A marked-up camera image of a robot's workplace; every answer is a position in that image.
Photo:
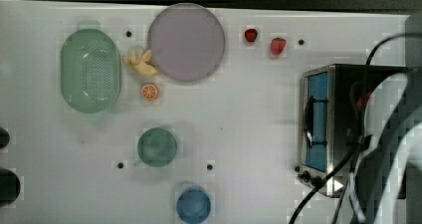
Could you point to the pink toy strawberry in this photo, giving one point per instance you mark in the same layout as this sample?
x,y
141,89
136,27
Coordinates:
x,y
277,46

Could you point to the dark red toy strawberry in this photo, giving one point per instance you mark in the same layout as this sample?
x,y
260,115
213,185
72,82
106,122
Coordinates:
x,y
251,35

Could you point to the small black cylinder cup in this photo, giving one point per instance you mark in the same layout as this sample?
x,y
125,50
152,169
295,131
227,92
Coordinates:
x,y
4,138

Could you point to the green perforated colander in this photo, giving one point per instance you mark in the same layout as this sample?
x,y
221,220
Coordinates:
x,y
90,71

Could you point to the yellow toy banana bunch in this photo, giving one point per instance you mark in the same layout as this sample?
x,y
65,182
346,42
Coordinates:
x,y
141,62

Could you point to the blue bowl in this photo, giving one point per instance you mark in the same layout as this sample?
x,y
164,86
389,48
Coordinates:
x,y
193,206

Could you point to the black toaster oven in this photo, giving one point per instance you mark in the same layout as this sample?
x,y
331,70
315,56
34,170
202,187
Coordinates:
x,y
330,101

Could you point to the large black utensil cup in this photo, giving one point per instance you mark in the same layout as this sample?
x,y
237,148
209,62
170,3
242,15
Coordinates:
x,y
10,187

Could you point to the orange slice toy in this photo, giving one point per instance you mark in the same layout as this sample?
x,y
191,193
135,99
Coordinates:
x,y
149,92

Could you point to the lilac round plate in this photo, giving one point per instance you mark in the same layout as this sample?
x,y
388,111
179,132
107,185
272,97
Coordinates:
x,y
187,42

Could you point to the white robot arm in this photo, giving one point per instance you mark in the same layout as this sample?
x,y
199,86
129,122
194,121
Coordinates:
x,y
392,123

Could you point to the green cup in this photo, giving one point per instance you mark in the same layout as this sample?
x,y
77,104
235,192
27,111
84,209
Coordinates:
x,y
156,147

